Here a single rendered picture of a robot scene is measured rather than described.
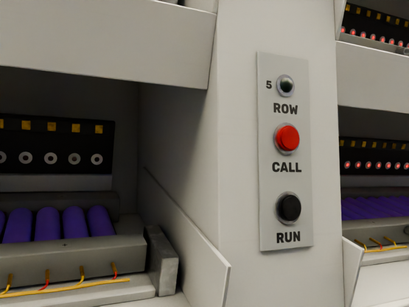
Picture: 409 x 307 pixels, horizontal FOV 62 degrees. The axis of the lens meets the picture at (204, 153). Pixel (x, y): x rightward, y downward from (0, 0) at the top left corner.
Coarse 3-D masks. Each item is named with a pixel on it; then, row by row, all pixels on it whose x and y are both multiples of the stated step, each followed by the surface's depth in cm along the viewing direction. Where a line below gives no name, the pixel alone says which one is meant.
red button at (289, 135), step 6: (288, 126) 21; (282, 132) 21; (288, 132) 21; (294, 132) 21; (282, 138) 21; (288, 138) 21; (294, 138) 21; (282, 144) 21; (288, 144) 21; (294, 144) 21; (288, 150) 21
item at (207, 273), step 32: (160, 192) 29; (128, 224) 32; (160, 224) 28; (192, 224) 22; (160, 256) 22; (192, 256) 22; (32, 288) 22; (96, 288) 22; (160, 288) 22; (192, 288) 22; (224, 288) 18
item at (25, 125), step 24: (0, 120) 29; (24, 120) 30; (48, 120) 30; (72, 120) 31; (96, 120) 32; (0, 144) 30; (24, 144) 30; (48, 144) 31; (72, 144) 32; (96, 144) 33; (0, 168) 30; (24, 168) 31; (48, 168) 32; (72, 168) 32; (96, 168) 33
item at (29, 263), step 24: (48, 240) 23; (72, 240) 23; (96, 240) 24; (120, 240) 24; (144, 240) 25; (0, 264) 20; (24, 264) 21; (48, 264) 22; (72, 264) 22; (96, 264) 23; (120, 264) 24; (144, 264) 25; (0, 288) 21; (72, 288) 21
